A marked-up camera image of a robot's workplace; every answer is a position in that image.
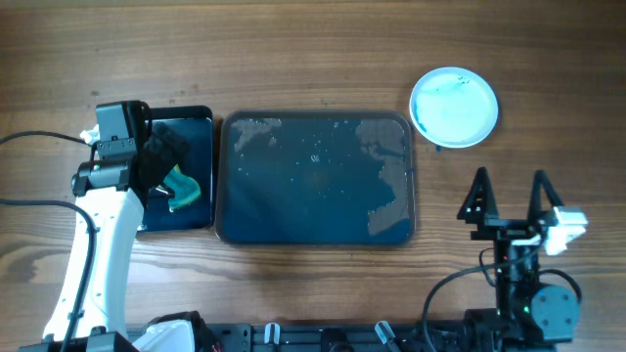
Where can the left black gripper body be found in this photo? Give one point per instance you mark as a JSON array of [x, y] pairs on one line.
[[166, 154]]

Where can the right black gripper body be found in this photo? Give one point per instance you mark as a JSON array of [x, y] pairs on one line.
[[505, 232]]

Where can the green yellow sponge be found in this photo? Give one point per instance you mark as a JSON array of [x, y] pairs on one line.
[[181, 190]]

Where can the white plate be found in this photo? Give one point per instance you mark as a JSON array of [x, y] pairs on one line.
[[453, 107]]

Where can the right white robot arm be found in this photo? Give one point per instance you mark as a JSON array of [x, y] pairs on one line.
[[536, 309]]

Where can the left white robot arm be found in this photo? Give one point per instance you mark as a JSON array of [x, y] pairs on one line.
[[132, 153]]

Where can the small dark blue tray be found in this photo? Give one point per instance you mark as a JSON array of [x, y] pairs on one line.
[[196, 124]]

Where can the large dark tray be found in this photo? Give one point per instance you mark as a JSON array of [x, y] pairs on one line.
[[316, 177]]

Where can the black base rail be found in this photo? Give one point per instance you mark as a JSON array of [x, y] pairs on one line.
[[445, 336]]

